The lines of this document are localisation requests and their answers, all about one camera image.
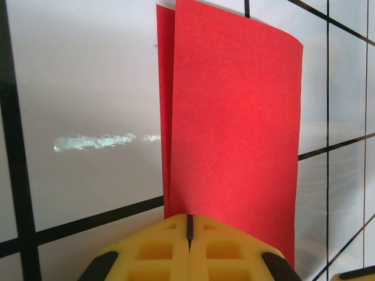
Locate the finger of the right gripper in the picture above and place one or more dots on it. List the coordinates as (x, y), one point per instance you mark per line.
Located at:
(360, 276)

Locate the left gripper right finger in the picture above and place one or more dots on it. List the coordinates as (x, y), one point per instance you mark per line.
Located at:
(234, 251)

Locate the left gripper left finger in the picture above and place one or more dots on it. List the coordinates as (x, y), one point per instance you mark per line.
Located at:
(152, 248)

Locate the red paper sheet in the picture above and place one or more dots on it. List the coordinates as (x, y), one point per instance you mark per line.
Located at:
(234, 117)

